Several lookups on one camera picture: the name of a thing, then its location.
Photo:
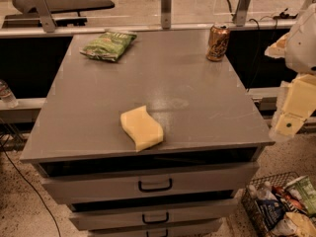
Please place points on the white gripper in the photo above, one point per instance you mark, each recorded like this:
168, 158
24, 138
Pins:
302, 46

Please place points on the orange soda can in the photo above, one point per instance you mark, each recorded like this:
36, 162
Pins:
218, 40

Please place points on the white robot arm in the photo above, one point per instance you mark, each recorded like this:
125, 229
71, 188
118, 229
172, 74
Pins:
300, 54

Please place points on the green snack bag in basket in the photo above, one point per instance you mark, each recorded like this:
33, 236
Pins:
302, 189

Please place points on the blue snack bag in basket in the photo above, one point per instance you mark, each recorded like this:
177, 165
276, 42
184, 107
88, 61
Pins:
272, 212

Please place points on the yellow bag in basket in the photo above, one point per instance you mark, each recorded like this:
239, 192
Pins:
294, 225

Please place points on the green jalapeno chip bag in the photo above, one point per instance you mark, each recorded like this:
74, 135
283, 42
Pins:
109, 46

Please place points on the plastic bottle in basket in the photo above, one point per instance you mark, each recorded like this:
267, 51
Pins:
264, 191

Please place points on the grey drawer cabinet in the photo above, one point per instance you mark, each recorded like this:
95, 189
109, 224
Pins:
156, 144

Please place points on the yellow sponge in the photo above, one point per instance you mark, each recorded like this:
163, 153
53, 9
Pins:
142, 128

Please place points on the bottom grey drawer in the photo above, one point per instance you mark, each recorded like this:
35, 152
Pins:
177, 229

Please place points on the grey drawer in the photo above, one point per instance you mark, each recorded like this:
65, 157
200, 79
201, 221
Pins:
155, 215
152, 184
177, 229

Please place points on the middle grey drawer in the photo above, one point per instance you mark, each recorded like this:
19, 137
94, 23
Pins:
155, 215

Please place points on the top grey drawer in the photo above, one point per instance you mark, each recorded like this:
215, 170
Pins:
152, 184

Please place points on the clear plastic water bottle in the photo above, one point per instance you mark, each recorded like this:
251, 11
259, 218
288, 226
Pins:
7, 96

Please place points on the right metal bracket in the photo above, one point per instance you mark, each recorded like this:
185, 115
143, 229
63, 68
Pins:
239, 18

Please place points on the metal bracket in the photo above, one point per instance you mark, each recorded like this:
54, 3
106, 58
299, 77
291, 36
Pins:
166, 6
239, 18
48, 24

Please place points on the wire basket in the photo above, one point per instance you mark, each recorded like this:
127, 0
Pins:
249, 200

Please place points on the middle metal bracket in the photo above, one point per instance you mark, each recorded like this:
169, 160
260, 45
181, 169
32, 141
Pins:
166, 6

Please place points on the left metal bracket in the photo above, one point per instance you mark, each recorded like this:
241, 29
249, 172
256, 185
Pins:
48, 24

